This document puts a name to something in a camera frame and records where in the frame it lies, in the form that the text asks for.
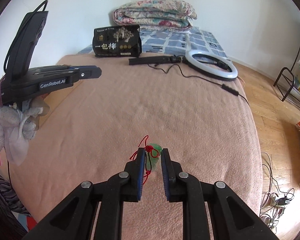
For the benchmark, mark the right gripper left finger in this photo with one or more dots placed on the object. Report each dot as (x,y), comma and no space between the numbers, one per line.
(94,211)

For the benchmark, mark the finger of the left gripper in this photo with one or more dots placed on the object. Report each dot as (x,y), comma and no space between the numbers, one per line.
(86,72)

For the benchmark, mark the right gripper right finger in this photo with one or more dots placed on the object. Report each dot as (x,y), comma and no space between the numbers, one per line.
(210,211)

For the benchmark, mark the white gloved left hand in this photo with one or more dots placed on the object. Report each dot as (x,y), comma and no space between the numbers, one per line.
(17,128)

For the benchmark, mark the open cardboard box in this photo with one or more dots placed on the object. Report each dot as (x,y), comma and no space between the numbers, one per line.
(54,99)

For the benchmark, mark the black snack bag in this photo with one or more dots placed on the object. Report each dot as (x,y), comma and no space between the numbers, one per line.
(117,41)

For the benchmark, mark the pink bed blanket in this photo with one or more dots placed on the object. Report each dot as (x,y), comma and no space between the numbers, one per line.
(94,131)

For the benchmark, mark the blue checked bed sheet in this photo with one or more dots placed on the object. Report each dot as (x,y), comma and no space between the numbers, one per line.
(175,42)

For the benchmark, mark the black folded tripod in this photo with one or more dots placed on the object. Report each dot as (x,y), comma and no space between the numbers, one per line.
(155,60)

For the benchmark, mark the folded floral quilt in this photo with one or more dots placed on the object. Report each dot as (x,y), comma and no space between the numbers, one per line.
(156,14)

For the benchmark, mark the black metal clothes rack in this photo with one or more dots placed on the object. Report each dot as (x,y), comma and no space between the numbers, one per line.
(285,82)

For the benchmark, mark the white ring light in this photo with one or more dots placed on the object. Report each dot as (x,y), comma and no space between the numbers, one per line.
(212,65)

